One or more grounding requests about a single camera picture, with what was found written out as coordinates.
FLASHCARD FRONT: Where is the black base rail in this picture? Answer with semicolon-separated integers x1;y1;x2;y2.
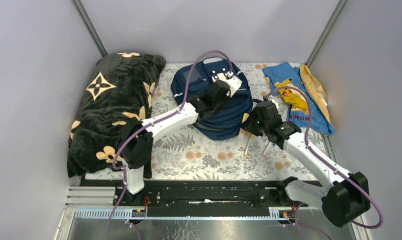
113;180;297;218

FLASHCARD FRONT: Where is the pink highlighter pen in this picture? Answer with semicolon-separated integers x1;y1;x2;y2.
239;112;251;138

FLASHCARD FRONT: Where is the floral table mat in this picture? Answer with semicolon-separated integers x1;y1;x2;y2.
85;63;316;181

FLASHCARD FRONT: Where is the orange capped white marker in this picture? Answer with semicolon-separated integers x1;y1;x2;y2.
261;142;273;156

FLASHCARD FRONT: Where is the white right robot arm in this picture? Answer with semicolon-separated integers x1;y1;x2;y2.
242;100;370;228

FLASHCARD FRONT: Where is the navy blue backpack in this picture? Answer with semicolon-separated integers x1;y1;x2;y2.
171;57;260;141

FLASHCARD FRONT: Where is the yellow snack bag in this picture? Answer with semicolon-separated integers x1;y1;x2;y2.
299;64;330;122

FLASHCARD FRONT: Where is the black floral blanket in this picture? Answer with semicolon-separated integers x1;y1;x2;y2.
67;52;166;178

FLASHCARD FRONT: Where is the blue pikachu cloth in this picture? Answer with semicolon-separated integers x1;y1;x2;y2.
262;62;335;136

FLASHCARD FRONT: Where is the yellow capped white marker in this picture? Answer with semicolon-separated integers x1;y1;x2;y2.
243;134;253;157

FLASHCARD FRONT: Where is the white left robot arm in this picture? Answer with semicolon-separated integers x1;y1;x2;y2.
116;78;241;206

